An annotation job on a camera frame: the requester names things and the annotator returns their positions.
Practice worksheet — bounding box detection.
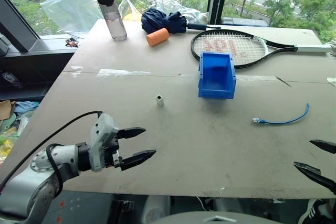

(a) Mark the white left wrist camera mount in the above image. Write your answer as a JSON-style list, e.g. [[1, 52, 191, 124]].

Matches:
[[88, 113, 120, 173]]

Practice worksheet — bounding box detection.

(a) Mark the brown cardboard piece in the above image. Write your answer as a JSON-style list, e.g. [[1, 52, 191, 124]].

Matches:
[[0, 100, 17, 121]]

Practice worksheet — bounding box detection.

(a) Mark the dark slanted window frame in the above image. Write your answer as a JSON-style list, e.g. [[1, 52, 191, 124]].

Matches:
[[0, 0, 44, 53]]

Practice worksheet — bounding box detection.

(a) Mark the crumpled clear plastic bag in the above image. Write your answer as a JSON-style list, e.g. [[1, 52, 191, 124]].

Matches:
[[154, 0, 209, 25]]

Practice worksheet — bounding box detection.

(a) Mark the black and white tennis racket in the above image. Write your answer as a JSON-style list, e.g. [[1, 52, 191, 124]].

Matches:
[[191, 29, 332, 70]]

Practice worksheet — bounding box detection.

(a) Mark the clear bag with yellow contents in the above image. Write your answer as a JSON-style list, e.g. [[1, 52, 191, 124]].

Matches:
[[118, 0, 143, 22]]

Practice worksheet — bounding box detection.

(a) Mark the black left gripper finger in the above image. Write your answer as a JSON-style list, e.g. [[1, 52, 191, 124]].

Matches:
[[117, 126, 146, 141], [121, 149, 158, 172]]

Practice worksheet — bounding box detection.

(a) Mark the black and white shoe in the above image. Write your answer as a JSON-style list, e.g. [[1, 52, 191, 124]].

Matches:
[[297, 198, 336, 224]]

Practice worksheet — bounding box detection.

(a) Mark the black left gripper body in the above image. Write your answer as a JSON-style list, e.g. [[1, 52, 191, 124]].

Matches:
[[103, 129, 124, 169]]

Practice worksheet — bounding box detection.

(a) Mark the blue Ethernet cable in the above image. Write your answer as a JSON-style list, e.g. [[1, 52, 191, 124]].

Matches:
[[252, 102, 310, 126]]

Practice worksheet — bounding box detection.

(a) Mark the orange foam cylinder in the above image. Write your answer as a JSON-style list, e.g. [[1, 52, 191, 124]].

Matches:
[[146, 27, 171, 48]]

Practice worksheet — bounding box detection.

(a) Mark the navy folded umbrella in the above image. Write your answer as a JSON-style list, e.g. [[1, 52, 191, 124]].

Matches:
[[141, 7, 222, 36]]

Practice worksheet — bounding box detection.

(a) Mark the bluish clear plastic bag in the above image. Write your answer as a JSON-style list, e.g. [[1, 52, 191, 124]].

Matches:
[[40, 0, 106, 34]]

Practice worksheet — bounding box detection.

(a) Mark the light blue cloth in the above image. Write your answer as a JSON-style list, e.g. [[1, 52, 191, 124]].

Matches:
[[13, 100, 40, 115]]

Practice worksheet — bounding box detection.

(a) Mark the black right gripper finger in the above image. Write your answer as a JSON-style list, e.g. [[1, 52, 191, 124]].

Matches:
[[293, 161, 336, 196], [309, 140, 336, 155]]

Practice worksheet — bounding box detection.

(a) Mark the blue plastic storage bin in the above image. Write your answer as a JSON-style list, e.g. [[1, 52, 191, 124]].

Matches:
[[197, 51, 237, 100]]

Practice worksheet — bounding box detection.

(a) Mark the white rounded shape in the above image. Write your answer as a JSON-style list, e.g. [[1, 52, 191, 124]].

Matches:
[[142, 195, 172, 224]]

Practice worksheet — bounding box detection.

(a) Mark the clear black-capped water bottle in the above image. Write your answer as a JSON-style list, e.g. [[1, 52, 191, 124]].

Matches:
[[93, 0, 128, 42]]

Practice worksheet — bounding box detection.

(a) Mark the clear tape strip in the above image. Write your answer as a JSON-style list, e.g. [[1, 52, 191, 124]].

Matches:
[[96, 68, 152, 78]]

